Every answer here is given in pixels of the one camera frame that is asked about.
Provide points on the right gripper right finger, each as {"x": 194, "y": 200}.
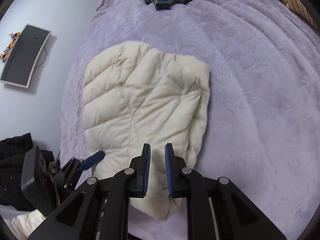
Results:
{"x": 216, "y": 208}

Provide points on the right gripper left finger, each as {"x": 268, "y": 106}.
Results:
{"x": 99, "y": 209}

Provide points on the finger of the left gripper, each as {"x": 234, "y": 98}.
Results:
{"x": 91, "y": 161}

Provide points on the cream quilted puffer jacket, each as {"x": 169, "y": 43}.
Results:
{"x": 135, "y": 94}

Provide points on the white sleeve forearm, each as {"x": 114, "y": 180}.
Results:
{"x": 22, "y": 226}

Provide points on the black clothes pile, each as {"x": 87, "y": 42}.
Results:
{"x": 13, "y": 152}

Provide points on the lavender plush bed blanket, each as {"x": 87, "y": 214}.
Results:
{"x": 263, "y": 120}

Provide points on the wall-mounted television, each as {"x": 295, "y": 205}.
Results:
{"x": 23, "y": 57}

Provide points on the flower decoration on wall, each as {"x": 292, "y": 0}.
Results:
{"x": 6, "y": 52}

